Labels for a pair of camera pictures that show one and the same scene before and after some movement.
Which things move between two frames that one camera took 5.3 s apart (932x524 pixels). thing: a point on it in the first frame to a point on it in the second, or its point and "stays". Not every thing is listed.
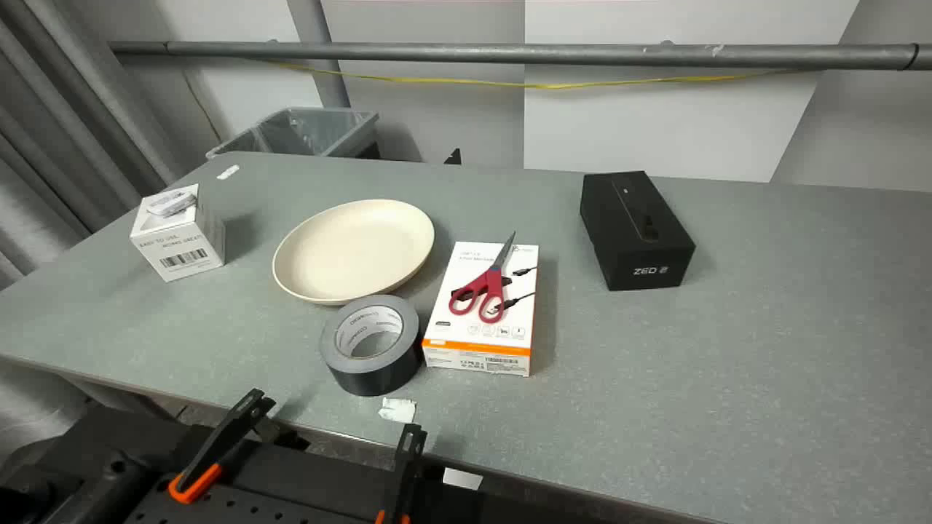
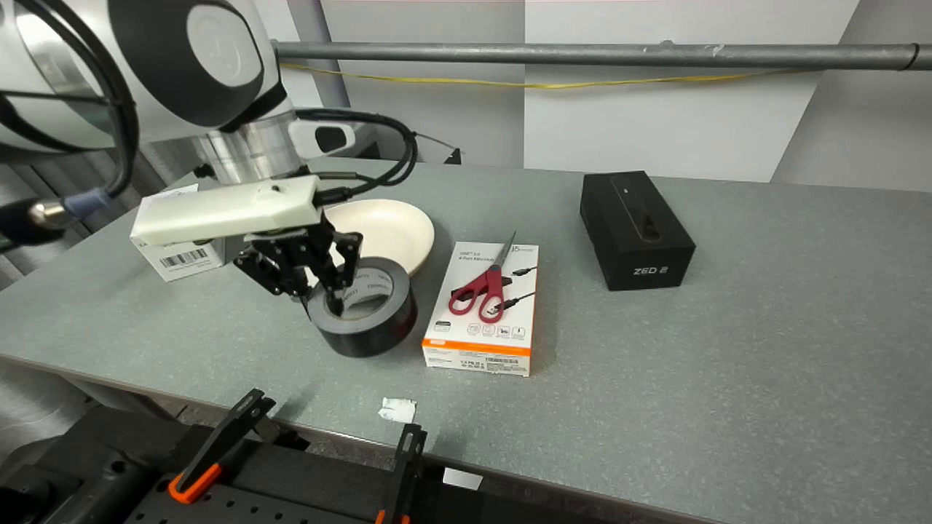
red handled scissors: x=486 y=288 stays
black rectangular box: x=633 y=233 stays
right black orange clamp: x=411 y=447 stays
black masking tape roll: x=374 y=344 to x=377 y=310
